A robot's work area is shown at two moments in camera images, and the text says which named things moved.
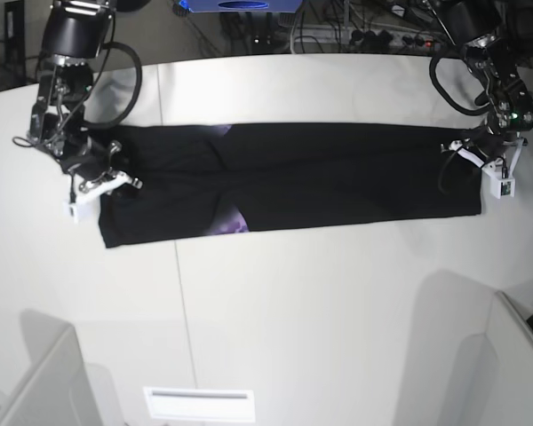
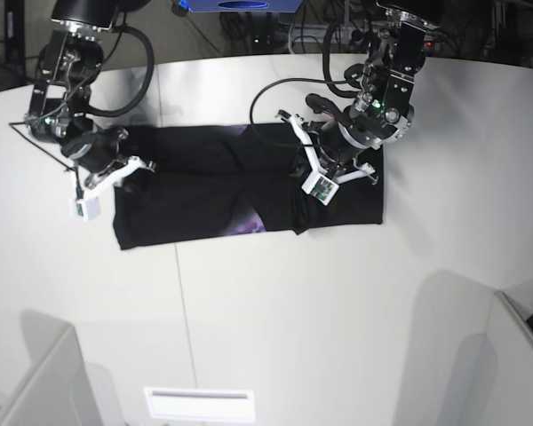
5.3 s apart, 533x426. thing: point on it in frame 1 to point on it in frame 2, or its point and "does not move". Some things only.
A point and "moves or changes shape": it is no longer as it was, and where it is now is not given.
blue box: [204, 6] does not move
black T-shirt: [208, 178] moves or changes shape
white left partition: [59, 388] does not move
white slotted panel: [201, 404] does not move
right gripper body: [491, 138] to [339, 143]
